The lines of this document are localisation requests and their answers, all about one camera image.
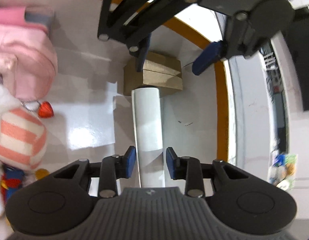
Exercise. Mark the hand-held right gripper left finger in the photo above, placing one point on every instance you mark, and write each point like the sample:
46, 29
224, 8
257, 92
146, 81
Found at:
130, 161

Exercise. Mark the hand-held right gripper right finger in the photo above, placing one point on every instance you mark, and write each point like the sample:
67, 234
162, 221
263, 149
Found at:
170, 162

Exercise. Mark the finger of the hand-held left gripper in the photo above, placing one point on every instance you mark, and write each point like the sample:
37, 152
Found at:
207, 57
143, 55

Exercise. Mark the brown cardboard box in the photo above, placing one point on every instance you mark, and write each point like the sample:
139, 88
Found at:
159, 80

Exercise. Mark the orange cardboard box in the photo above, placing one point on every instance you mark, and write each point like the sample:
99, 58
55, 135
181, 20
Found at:
194, 130

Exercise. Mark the white long tube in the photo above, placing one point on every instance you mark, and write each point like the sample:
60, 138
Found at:
148, 120

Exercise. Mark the red heart charm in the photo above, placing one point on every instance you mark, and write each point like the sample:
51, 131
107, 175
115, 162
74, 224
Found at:
46, 110

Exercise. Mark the grey blue block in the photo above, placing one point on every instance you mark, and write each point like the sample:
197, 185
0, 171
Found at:
40, 20

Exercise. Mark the pink plush pouch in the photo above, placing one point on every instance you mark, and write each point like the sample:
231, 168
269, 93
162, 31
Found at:
29, 65

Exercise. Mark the pink striped plush toy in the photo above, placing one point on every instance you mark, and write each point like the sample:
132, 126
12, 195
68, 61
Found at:
19, 135

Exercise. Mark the sailor duck plush toy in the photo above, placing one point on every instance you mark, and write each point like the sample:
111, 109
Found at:
13, 182

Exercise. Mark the white router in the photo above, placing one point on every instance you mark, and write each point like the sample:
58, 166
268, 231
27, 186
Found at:
270, 61

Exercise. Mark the white marble tv cabinet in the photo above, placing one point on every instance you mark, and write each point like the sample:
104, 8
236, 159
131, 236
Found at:
254, 130

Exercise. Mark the green painted picture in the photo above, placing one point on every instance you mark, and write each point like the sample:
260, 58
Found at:
283, 170

